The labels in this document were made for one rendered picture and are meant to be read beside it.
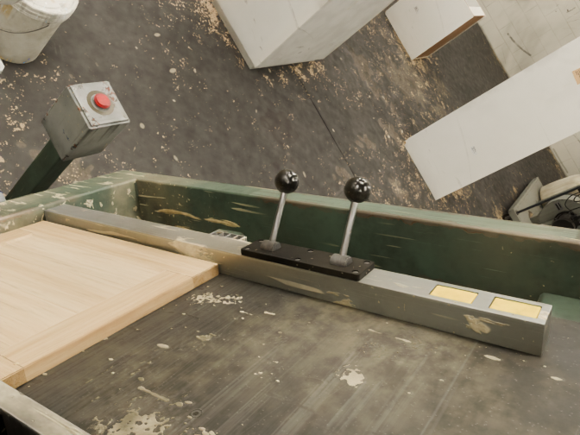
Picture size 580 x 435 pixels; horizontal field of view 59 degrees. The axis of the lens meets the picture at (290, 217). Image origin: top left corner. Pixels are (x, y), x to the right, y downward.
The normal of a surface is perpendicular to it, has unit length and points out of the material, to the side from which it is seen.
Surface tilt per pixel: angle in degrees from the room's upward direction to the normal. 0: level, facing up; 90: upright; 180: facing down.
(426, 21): 90
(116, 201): 32
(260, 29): 90
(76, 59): 0
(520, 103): 90
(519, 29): 90
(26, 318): 58
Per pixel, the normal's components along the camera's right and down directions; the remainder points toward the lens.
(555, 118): -0.55, 0.30
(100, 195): 0.82, 0.14
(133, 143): 0.67, -0.39
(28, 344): -0.05, -0.95
